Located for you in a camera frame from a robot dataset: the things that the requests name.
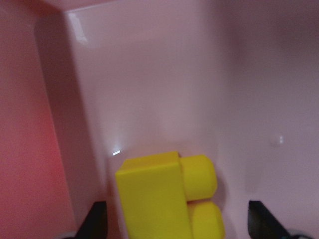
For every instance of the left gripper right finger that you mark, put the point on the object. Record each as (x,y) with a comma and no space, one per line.
(262,224)

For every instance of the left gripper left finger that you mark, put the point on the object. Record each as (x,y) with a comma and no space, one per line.
(95,225)

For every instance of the yellow toy block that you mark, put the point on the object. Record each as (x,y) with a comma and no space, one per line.
(165,196)

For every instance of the pink plastic box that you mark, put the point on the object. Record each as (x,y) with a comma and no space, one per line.
(86,84)

